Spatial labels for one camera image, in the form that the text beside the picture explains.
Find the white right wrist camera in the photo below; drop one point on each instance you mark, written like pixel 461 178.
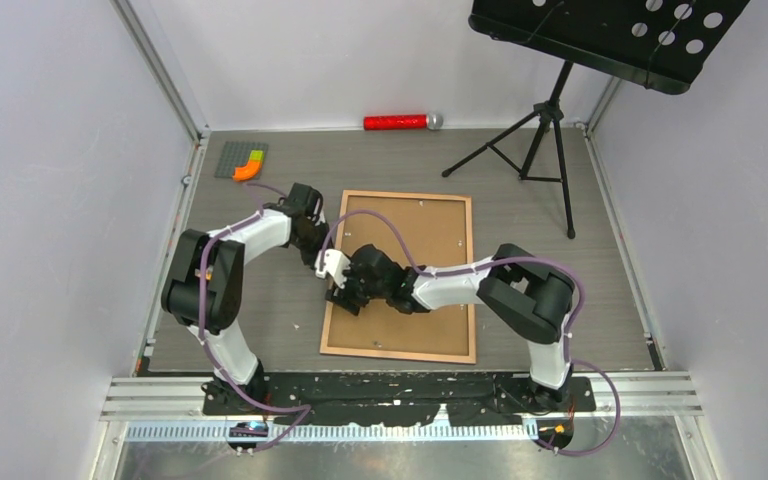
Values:
pixel 332 264

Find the grey building baseplate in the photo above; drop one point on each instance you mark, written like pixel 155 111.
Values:
pixel 235 153

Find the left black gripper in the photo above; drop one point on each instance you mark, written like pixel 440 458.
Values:
pixel 322 227

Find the blue wooden picture frame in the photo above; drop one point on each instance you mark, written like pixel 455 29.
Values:
pixel 413 229

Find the black music stand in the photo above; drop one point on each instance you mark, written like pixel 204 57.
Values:
pixel 661 46

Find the aluminium front rail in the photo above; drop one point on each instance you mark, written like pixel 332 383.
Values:
pixel 153 409

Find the red toy microphone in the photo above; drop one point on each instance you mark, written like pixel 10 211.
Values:
pixel 430 121

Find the orange curved toy block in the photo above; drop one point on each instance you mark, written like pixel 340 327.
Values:
pixel 248 171

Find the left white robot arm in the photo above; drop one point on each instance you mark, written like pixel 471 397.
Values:
pixel 203 289

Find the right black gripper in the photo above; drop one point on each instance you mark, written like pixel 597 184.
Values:
pixel 344 297

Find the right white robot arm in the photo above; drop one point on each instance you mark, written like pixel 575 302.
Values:
pixel 533 297

